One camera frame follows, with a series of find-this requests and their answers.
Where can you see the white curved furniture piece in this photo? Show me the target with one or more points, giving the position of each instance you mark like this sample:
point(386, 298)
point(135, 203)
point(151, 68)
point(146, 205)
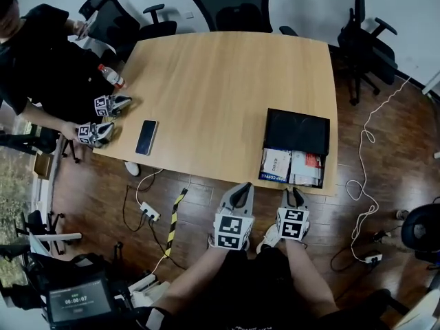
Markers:
point(421, 311)

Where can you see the person's white right shoe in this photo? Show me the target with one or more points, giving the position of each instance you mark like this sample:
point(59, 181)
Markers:
point(269, 238)

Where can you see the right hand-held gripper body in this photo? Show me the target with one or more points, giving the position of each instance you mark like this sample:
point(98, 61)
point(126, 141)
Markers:
point(292, 223)

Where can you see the black tripod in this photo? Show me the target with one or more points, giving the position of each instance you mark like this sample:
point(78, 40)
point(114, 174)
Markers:
point(70, 150)

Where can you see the black smartphone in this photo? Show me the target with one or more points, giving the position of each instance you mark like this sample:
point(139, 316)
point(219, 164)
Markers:
point(146, 137)

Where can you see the blue packet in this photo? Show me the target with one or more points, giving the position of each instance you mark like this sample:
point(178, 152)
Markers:
point(271, 176)

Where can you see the clear bottle red label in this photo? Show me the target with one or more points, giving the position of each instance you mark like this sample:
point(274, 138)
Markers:
point(111, 76)

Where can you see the person's left forearm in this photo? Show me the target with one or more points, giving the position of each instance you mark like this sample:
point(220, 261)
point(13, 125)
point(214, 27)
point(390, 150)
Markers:
point(192, 277)

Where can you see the idle hand-held gripper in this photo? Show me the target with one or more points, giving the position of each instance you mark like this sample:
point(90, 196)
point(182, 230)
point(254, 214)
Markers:
point(93, 134)
point(106, 105)

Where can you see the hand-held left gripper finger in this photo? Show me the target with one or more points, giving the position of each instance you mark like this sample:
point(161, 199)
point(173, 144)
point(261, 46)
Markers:
point(228, 198)
point(250, 201)

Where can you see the black equipment rig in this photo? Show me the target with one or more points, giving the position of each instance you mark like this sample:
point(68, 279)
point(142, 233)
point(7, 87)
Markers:
point(120, 287)

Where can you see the white power strip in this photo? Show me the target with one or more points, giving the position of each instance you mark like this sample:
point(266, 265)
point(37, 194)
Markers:
point(373, 258)
point(150, 211)

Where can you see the white side table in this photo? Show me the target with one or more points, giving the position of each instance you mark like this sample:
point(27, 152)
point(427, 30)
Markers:
point(434, 82)

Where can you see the person's right forearm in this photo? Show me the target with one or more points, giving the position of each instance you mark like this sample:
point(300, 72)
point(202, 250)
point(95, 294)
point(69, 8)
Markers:
point(309, 277)

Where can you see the white paper packet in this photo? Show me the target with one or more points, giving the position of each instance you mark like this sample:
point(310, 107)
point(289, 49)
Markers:
point(276, 163)

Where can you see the white plastic packet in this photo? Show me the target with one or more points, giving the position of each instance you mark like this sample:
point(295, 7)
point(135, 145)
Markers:
point(298, 162)

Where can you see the red label packet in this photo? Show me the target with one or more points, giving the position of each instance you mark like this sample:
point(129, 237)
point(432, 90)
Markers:
point(313, 160)

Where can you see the person's black clothing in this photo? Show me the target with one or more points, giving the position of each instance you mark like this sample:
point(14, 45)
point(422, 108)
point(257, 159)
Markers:
point(247, 287)

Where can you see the black round chair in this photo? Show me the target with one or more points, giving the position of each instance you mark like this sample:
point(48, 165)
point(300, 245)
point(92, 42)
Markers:
point(421, 230)

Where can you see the black mesh office chair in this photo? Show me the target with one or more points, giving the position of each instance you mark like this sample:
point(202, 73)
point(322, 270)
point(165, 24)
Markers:
point(368, 43)
point(113, 22)
point(233, 5)

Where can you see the black storage box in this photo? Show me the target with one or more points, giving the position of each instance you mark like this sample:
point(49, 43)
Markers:
point(297, 129)

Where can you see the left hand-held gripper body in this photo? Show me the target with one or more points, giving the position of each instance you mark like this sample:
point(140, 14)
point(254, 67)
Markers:
point(232, 229)

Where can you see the cardboard box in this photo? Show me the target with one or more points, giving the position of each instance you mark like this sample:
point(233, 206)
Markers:
point(42, 166)

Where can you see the white table leg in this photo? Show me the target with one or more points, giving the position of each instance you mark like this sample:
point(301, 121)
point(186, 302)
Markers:
point(132, 168)

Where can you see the black tablet screen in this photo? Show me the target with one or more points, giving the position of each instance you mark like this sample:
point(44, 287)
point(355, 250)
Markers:
point(79, 299)

